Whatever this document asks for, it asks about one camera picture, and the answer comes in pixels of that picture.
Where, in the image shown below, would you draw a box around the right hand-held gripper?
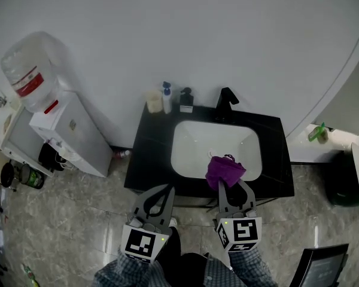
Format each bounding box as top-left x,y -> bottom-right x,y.
215,180 -> 263,254

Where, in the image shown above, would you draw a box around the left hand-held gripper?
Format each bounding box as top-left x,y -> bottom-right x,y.
119,184 -> 176,264

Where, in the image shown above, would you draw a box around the purple cloth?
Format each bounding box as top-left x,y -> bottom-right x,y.
205,153 -> 247,191

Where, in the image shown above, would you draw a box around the dark soap dispenser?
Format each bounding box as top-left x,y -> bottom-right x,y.
179,87 -> 194,114

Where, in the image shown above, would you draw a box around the person's right forearm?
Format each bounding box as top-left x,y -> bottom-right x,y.
203,246 -> 279,287

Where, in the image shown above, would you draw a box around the person's left forearm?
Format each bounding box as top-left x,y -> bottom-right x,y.
92,248 -> 171,287

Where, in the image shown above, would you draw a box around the white water dispenser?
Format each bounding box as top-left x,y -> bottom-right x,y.
29,91 -> 114,178

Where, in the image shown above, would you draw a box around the white bottle with blue cap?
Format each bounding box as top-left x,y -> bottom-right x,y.
162,81 -> 173,115

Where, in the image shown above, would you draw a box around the black-topped vanity cabinet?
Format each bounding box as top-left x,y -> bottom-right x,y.
124,102 -> 296,209

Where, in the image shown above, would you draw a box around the person's legs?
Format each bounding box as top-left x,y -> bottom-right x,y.
164,225 -> 210,287

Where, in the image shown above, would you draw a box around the white sink basin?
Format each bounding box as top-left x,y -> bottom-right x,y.
170,120 -> 263,182

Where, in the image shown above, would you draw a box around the white ledge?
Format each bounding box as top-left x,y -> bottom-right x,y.
288,123 -> 359,163

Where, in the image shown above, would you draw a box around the dark bin with white lid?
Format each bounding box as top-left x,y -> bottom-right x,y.
325,142 -> 359,207

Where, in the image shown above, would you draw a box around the black faucet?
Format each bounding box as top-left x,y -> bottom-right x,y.
214,87 -> 240,122

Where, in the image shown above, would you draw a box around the black framed panel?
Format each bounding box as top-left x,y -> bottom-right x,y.
297,243 -> 350,287

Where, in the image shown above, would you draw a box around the cream mug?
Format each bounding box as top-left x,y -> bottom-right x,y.
145,88 -> 164,114

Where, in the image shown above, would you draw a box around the brown jar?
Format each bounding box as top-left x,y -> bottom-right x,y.
317,127 -> 330,145

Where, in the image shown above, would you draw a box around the black round pot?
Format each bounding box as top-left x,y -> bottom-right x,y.
0,161 -> 16,188

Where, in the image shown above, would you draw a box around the clear water jug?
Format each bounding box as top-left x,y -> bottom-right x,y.
0,30 -> 66,113

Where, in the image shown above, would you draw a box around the wire waste basket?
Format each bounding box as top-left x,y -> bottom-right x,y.
17,163 -> 45,190

